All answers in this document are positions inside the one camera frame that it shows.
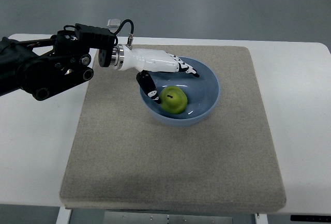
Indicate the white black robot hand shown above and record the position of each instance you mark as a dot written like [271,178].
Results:
[146,61]

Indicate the green pear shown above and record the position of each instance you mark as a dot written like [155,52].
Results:
[173,100]

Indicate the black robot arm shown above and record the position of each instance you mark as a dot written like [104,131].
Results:
[47,67]

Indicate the blue bowl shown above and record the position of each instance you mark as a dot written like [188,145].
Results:
[203,94]

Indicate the upper floor outlet plate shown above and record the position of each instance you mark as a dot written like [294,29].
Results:
[112,23]

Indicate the beige fabric mat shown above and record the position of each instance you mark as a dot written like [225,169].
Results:
[122,158]

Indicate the white table leg frame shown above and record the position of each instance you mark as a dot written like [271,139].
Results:
[65,214]

